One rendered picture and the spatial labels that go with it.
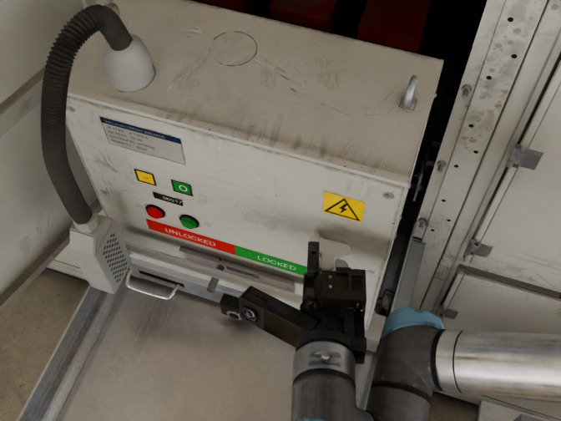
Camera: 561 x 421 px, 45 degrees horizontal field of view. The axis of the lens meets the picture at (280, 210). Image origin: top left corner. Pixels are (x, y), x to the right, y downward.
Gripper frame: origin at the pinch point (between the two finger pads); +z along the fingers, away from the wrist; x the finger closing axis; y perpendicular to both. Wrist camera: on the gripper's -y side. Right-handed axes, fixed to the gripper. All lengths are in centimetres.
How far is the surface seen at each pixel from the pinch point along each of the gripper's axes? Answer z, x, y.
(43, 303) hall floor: 70, -108, -87
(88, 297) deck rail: 11, -30, -41
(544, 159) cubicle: 16.2, 3.9, 35.8
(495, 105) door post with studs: 18.7, 11.7, 26.8
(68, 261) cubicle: 72, -88, -75
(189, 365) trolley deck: 2.7, -38.2, -21.3
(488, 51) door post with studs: 17.1, 21.7, 23.4
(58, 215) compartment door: 28, -26, -52
